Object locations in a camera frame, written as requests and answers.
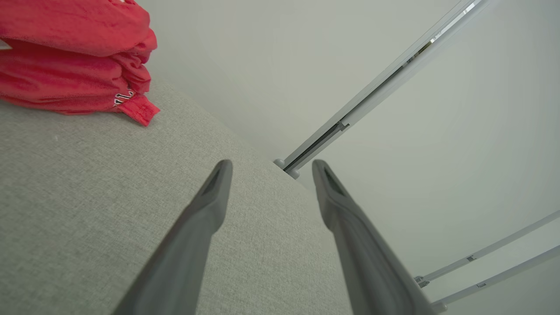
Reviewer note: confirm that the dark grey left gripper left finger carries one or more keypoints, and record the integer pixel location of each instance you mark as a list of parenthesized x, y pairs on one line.
[(183, 253)]

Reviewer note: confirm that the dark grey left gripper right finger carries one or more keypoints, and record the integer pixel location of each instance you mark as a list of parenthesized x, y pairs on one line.
[(367, 262)]

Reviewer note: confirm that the red basketball shorts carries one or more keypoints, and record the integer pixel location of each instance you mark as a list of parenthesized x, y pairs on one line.
[(65, 74)]

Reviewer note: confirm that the grey metal frame upright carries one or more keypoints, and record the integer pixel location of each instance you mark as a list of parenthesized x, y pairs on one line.
[(490, 248), (503, 274)]

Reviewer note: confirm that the grey partition post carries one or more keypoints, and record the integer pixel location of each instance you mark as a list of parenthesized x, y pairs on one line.
[(372, 98)]

